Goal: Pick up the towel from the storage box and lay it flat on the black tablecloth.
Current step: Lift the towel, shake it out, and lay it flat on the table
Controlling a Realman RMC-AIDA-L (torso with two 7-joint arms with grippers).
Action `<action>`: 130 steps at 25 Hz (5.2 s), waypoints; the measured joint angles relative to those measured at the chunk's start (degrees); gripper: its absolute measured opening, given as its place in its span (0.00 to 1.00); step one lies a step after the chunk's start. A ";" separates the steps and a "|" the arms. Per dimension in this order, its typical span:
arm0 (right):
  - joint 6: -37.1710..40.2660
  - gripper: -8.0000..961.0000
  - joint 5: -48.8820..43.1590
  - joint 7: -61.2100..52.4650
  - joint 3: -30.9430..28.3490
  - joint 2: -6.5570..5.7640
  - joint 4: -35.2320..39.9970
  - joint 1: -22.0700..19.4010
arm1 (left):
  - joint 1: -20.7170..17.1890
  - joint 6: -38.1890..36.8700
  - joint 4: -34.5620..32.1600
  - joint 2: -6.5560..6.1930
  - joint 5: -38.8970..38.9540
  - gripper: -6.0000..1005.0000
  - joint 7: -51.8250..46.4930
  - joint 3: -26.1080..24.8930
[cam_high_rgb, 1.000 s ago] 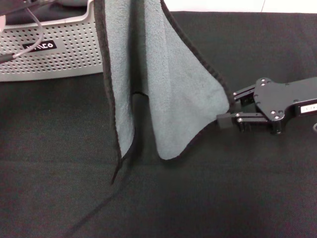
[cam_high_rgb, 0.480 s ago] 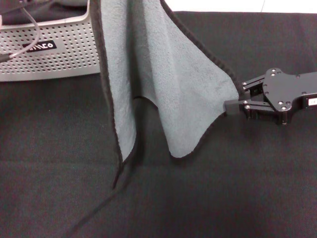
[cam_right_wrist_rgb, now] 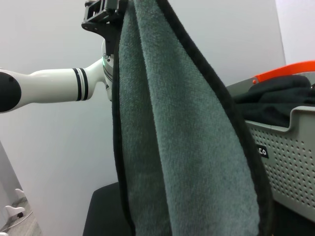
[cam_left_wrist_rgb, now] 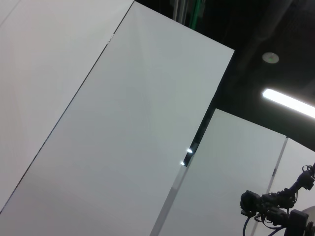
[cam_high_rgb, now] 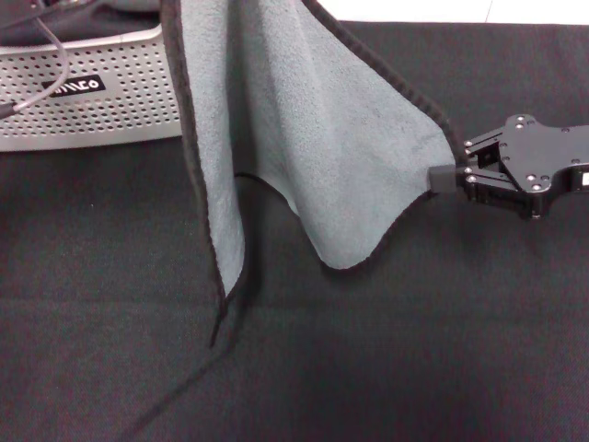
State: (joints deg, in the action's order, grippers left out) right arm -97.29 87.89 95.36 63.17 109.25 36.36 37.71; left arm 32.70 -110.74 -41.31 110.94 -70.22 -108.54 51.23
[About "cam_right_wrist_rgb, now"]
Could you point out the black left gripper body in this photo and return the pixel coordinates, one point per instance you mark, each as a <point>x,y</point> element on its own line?
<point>110,32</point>

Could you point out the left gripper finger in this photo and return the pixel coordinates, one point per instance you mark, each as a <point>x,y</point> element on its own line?
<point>118,5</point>
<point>97,13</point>

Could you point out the grey yellow towel black edge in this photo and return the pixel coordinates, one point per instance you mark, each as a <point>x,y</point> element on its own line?
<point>184,135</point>

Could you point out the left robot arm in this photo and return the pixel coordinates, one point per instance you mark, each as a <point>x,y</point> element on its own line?
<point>49,86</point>

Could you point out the black tablecloth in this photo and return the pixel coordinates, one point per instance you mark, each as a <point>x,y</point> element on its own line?
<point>103,209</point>

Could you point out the grey perforated storage box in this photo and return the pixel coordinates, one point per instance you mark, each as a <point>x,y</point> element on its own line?
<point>290,159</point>

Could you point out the black cloth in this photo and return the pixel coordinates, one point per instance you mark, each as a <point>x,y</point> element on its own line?
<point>270,100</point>

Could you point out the white partition caster foot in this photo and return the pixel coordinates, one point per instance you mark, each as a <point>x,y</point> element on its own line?
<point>14,210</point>
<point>20,193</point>

